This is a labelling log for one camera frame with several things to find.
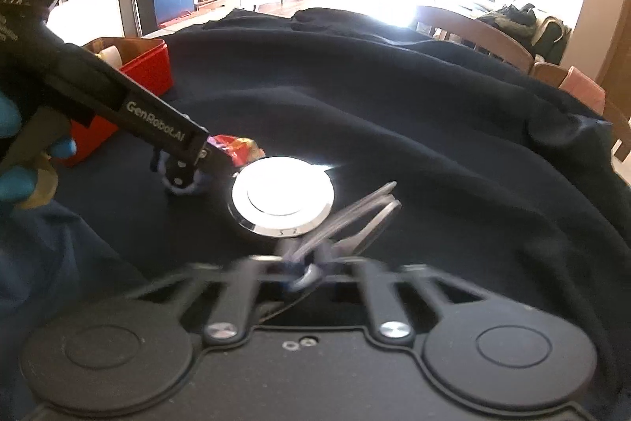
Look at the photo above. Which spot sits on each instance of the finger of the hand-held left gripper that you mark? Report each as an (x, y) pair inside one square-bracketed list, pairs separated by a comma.
[(178, 169), (214, 159)]

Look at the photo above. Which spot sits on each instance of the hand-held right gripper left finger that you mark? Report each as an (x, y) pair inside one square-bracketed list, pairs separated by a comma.
[(236, 297)]

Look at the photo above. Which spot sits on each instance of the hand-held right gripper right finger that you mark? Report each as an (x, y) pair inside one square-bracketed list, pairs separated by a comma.
[(379, 297)]

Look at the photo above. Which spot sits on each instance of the purple round toy figure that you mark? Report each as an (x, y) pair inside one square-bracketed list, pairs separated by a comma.
[(194, 186)]

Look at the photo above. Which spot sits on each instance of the white round sunglasses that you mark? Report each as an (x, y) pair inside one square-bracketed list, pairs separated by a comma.
[(365, 233)]

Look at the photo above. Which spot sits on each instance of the red plastic box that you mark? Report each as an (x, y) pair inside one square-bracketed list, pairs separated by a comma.
[(148, 75)]

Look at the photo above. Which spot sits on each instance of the person's left hand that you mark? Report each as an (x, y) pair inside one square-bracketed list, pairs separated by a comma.
[(12, 186)]

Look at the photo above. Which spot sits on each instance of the red foil candy wrapper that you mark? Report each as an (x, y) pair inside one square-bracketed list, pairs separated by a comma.
[(239, 149)]

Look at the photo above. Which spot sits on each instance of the yellow plastic bottle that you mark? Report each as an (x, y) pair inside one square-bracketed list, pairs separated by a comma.
[(109, 56)]

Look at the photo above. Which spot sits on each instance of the white cabinet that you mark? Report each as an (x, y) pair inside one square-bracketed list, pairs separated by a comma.
[(93, 2)]

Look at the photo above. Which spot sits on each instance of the round shiny metal tin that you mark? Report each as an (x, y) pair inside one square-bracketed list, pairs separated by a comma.
[(281, 199)]

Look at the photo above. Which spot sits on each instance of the dark navy cloth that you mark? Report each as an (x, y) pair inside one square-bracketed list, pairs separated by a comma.
[(419, 130)]

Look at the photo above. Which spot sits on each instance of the wooden chair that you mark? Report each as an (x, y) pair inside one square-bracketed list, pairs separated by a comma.
[(473, 36)]

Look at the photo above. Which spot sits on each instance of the chair with pink cushion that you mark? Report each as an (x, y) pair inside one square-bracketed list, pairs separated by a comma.
[(577, 88)]

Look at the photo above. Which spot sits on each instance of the dark green bag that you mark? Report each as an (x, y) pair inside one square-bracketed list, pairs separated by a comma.
[(527, 29)]

